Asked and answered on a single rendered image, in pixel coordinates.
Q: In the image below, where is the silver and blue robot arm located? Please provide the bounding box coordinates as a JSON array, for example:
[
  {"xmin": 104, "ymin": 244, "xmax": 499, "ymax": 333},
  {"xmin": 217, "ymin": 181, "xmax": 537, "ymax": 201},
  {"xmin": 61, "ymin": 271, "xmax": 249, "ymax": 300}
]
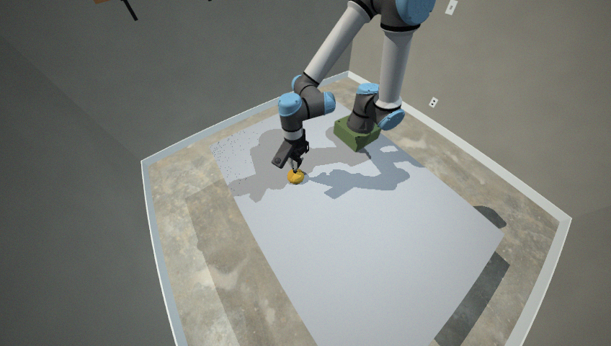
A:
[{"xmin": 278, "ymin": 0, "xmax": 436, "ymax": 141}]

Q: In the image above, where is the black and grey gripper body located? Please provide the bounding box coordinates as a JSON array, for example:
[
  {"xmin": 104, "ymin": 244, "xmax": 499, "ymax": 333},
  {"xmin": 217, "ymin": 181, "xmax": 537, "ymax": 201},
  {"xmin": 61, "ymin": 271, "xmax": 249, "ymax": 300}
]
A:
[{"xmin": 284, "ymin": 128, "xmax": 309, "ymax": 161}]

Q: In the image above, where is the yellow dome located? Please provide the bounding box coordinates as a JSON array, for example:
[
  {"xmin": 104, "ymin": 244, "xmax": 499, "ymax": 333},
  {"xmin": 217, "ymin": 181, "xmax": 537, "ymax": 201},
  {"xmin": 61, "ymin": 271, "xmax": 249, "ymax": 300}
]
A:
[{"xmin": 287, "ymin": 169, "xmax": 304, "ymax": 184}]

